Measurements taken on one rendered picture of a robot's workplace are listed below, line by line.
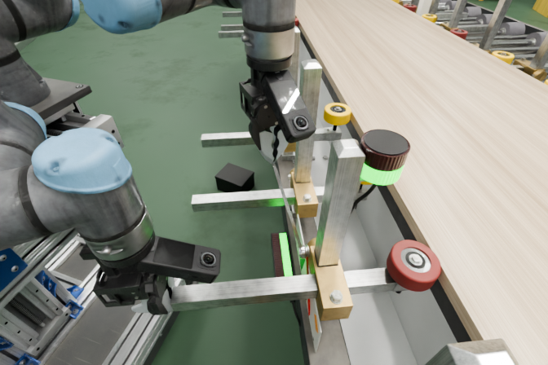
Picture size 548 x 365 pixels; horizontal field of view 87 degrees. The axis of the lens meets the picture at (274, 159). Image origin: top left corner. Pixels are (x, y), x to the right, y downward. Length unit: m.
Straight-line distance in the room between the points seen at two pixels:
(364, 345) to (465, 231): 0.33
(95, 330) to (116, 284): 0.89
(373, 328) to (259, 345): 0.70
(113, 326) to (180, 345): 0.29
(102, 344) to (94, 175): 1.06
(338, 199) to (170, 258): 0.24
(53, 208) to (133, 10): 0.21
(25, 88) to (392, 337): 0.96
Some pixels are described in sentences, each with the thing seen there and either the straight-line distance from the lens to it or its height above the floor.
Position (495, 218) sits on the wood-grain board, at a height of 0.90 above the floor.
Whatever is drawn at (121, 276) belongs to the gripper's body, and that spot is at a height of 0.96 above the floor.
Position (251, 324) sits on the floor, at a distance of 1.44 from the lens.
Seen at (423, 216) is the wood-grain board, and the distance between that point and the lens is 0.65.
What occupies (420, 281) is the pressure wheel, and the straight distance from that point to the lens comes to 0.55.
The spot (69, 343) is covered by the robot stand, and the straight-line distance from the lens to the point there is 1.39.
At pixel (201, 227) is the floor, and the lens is 1.73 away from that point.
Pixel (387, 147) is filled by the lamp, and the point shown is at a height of 1.13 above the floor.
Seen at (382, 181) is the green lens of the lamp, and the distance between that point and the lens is 0.40.
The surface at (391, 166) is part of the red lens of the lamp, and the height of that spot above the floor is 1.11.
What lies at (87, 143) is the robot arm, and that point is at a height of 1.18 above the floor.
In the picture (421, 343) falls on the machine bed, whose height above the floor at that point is 0.67.
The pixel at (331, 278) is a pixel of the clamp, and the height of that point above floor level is 0.87.
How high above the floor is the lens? 1.35
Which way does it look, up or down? 40 degrees down
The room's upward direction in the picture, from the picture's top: straight up
